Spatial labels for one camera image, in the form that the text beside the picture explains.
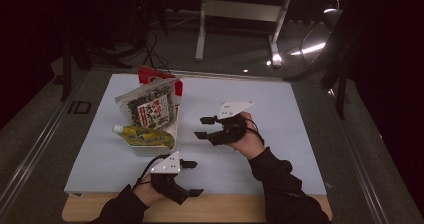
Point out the light blue table mat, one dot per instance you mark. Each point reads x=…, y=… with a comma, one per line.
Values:
x=266, y=94

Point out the black metal stand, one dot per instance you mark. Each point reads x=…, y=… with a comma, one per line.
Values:
x=68, y=67

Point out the red seasoning packet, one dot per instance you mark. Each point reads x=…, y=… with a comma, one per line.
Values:
x=153, y=75

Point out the person's left hand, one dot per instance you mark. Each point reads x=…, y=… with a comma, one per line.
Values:
x=148, y=194

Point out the metal floor rail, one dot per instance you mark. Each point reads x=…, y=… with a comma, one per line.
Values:
x=36, y=144
x=356, y=157

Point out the white divided food container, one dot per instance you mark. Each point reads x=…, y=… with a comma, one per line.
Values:
x=150, y=150

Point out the yellow spouted sauce pouch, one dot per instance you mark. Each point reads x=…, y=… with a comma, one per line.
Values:
x=146, y=137

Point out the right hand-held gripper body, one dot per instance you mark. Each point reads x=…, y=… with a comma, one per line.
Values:
x=233, y=109

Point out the white metal desk frame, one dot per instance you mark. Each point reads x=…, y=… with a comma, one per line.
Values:
x=240, y=10

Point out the person's right hand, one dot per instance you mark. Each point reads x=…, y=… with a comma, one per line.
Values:
x=250, y=144

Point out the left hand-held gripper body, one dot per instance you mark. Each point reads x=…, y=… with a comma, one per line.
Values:
x=166, y=165

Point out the clear dried seaweed bag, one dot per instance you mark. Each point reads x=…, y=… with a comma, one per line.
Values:
x=150, y=107

